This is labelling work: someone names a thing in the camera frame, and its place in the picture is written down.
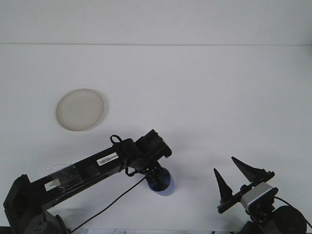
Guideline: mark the pale round plate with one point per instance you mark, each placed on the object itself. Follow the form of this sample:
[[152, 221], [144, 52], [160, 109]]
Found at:
[[80, 109]]

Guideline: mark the pale blue cup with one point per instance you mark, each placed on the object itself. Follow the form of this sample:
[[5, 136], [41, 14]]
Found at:
[[168, 191]]

